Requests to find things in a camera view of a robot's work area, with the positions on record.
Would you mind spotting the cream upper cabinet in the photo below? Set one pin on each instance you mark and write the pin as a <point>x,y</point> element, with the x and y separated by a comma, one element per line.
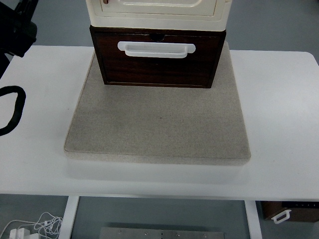
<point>197,15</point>

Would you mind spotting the white right table leg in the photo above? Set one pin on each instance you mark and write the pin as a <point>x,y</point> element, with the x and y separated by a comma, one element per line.
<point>253,220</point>

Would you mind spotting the white power adapter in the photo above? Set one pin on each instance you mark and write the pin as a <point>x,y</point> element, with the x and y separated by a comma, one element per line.
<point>21,233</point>

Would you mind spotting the white left table leg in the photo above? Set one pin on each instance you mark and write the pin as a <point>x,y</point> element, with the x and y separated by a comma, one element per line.
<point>69,217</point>

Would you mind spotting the white handle of floor drawer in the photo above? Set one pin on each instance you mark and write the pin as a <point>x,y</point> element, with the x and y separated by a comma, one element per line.
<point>282,216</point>

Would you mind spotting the white table leg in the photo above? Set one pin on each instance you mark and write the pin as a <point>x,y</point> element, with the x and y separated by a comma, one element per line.
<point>69,217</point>
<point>253,220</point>

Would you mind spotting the beige fabric platform pad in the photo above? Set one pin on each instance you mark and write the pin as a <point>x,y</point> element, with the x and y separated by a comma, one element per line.
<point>160,125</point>

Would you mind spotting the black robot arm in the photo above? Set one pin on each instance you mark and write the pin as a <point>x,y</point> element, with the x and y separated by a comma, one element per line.
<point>17,31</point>

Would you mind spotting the brown drawer on floor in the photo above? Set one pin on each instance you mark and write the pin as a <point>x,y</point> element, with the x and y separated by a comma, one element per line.
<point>301,211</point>

